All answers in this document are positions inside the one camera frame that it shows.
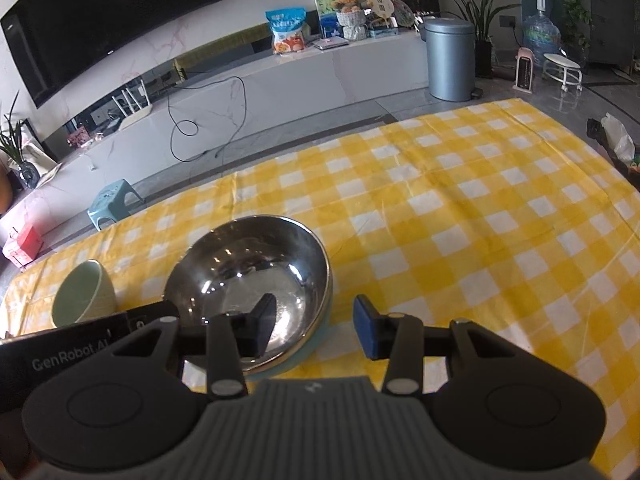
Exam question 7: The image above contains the white plastic bag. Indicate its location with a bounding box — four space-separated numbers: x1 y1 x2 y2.
600 112 636 163

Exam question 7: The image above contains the light blue plastic stool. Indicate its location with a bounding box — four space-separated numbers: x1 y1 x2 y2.
87 179 146 231

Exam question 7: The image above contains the blue steel bowl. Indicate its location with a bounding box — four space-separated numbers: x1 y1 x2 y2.
162 214 335 376

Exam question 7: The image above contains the tall plant in black pot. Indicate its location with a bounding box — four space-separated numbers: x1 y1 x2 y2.
422 0 521 79

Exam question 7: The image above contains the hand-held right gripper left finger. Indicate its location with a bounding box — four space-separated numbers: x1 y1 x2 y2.
111 292 278 403

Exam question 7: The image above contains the grey metal trash can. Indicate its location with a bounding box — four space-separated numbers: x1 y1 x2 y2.
424 17 483 102

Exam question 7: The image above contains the white round stool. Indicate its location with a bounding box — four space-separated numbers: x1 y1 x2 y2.
542 52 585 93

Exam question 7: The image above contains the green ceramic bowl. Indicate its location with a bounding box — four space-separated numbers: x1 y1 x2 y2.
51 259 118 330

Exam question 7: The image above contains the white router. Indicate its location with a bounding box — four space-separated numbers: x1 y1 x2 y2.
111 77 153 130

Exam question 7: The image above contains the blue glass vase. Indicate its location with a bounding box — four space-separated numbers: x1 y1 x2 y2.
17 162 41 190

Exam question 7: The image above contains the black cable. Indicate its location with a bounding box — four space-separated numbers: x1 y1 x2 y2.
167 76 247 162

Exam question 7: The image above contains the black wall television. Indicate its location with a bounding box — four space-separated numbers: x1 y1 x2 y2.
0 0 222 108

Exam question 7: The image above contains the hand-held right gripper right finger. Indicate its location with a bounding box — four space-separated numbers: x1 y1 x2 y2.
352 295 522 397

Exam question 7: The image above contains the pink box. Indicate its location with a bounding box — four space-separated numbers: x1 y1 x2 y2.
2 225 46 268

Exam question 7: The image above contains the black picture frame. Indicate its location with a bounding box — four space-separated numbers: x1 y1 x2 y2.
11 119 39 153

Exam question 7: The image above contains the white marble tv cabinet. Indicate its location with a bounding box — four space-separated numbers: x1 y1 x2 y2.
0 27 437 222

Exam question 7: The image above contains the large water bottle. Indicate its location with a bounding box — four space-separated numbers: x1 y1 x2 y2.
522 0 561 68

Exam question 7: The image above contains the round paddle fan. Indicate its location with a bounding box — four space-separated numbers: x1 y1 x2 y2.
367 0 397 29

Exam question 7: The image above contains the dark blue cabinet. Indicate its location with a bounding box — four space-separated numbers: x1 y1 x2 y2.
585 0 640 69

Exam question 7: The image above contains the blue snack bag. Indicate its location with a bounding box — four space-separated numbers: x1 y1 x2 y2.
265 7 308 56

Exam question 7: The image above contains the pink heater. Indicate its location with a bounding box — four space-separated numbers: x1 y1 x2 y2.
514 47 536 92

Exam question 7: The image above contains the yellow checked tablecloth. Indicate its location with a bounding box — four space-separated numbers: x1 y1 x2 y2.
0 97 640 476

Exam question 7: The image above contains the white paper bag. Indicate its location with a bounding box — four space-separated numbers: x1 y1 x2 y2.
22 142 63 179

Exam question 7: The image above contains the green leafy plant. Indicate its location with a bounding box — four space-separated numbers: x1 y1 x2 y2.
0 91 32 166

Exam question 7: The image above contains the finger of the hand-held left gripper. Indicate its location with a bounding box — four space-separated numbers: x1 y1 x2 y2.
127 301 180 335

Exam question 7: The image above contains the teddy bear bouquet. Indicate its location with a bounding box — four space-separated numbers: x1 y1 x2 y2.
332 0 370 41

